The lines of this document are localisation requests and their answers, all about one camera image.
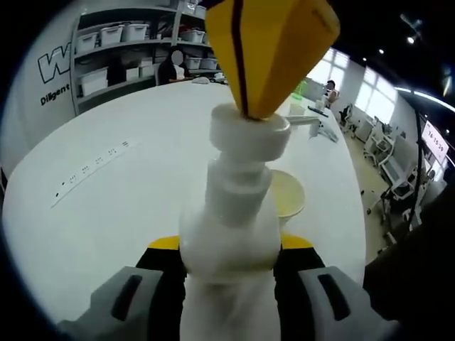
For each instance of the white pump bottle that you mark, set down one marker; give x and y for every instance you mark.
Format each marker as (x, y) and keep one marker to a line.
(227, 241)

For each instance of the rows of white storage bins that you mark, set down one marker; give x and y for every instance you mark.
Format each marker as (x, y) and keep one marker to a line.
(112, 33)

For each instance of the white office chair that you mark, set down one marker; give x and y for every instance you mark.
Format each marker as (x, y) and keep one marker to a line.
(346, 117)

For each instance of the white table socket strip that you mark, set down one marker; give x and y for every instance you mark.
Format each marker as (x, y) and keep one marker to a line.
(92, 167)

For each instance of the grey tool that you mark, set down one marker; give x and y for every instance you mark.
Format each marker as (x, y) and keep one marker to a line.
(323, 131)

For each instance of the small items clutter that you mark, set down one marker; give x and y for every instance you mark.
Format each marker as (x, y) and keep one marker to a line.
(200, 81)

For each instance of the green plastic frame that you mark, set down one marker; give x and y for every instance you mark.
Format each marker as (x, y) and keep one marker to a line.
(298, 92)

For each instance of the wall display screen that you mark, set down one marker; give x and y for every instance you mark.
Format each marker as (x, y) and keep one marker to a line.
(435, 142)

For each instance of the row of office desks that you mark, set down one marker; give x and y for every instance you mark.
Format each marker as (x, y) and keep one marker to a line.
(391, 167)

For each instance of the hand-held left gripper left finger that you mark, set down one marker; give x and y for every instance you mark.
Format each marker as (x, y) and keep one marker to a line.
(149, 284)

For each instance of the white container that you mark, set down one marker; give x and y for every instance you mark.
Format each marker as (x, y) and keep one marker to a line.
(296, 110)

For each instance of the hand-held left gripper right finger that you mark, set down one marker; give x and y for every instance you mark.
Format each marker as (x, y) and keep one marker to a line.
(305, 319)

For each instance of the grey shelf unit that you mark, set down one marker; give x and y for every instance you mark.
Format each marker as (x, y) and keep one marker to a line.
(124, 45)

